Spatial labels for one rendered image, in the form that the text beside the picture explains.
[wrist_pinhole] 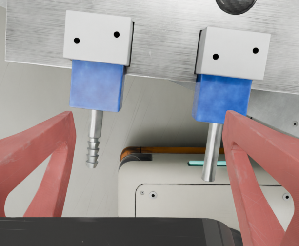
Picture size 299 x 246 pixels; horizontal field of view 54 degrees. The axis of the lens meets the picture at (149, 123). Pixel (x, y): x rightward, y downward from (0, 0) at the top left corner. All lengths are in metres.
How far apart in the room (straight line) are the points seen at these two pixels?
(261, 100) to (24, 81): 0.99
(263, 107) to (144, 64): 0.15
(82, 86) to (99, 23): 0.05
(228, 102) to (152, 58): 0.07
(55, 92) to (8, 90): 0.18
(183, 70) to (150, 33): 0.04
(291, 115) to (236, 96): 0.11
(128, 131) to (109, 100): 0.89
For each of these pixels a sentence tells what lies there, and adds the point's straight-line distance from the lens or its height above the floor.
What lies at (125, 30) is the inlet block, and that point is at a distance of 0.24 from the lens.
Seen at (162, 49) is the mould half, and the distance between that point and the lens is 0.26.
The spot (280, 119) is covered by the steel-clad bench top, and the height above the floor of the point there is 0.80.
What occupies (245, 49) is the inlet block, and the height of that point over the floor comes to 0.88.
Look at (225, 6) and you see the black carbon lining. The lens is 0.28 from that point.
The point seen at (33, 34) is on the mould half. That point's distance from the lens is 0.28.
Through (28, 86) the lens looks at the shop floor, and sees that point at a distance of 1.21.
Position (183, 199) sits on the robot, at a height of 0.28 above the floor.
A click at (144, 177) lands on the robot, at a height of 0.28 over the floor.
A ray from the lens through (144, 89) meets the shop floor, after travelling 1.12.
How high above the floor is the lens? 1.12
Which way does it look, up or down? 81 degrees down
